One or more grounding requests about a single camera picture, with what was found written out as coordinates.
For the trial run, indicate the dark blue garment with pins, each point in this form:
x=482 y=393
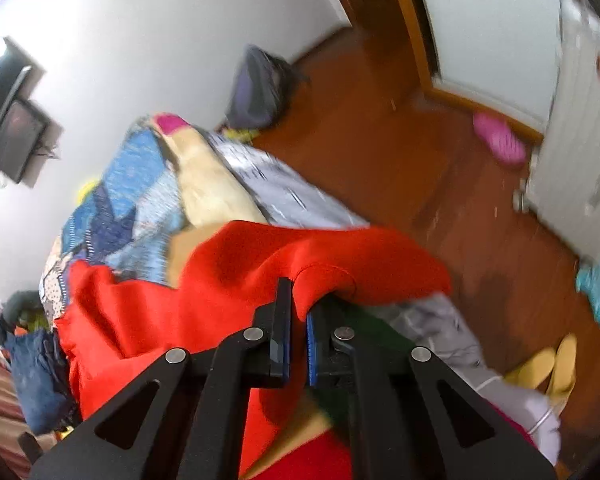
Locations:
x=35 y=375

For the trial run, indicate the blue patchwork blanket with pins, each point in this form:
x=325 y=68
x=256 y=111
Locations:
x=130 y=200

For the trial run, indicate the brown wooden furniture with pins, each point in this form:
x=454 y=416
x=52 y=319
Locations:
x=407 y=15

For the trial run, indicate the black wall television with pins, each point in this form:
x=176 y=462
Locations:
x=10 y=125

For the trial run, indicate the yellow slipper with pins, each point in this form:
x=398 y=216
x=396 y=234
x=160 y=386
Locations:
x=530 y=370
x=564 y=370

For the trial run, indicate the white cloth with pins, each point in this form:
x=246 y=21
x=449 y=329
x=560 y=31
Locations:
x=535 y=415

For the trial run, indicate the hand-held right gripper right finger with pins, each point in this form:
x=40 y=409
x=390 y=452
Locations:
x=312 y=355

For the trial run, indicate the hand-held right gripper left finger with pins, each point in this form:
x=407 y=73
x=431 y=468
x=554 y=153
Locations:
x=279 y=355

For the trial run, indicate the red garment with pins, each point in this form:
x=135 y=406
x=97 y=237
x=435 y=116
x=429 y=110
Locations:
x=230 y=280

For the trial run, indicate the green garment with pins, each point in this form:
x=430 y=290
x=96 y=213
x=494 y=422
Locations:
x=385 y=337

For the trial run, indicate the grey backpack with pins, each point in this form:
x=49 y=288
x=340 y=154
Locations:
x=260 y=90

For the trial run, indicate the pink slipper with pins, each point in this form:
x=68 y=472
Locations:
x=500 y=137

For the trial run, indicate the white patterned bed sheet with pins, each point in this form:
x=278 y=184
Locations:
x=285 y=190

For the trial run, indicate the striped rug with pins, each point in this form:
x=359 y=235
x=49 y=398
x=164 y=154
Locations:
x=0 y=400

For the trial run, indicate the beige cloth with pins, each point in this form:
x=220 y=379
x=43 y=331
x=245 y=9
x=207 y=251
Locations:
x=205 y=185

